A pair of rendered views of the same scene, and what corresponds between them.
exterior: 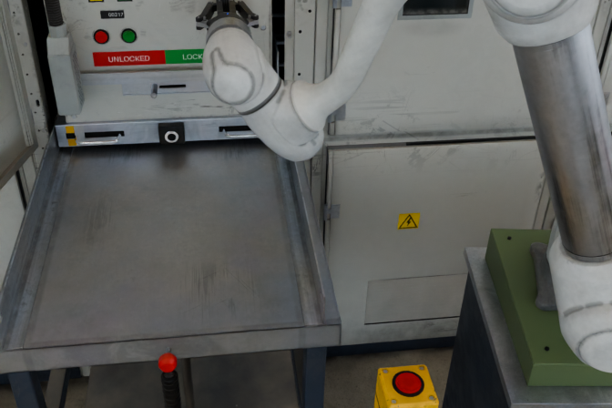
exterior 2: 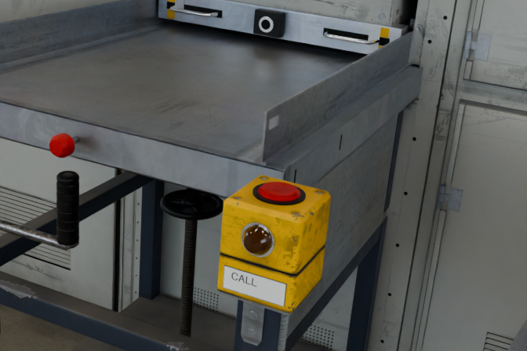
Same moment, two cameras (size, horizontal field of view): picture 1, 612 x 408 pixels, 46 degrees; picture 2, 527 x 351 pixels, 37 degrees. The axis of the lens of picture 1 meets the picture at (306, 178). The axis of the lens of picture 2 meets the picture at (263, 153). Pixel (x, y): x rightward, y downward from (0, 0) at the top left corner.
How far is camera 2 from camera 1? 0.81 m
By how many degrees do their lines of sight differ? 31
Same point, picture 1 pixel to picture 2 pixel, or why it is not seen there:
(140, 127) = (239, 10)
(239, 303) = (187, 126)
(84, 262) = (78, 68)
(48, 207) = (99, 40)
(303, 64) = not seen: outside the picture
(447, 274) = not seen: outside the picture
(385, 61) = not seen: outside the picture
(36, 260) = (39, 56)
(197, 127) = (299, 23)
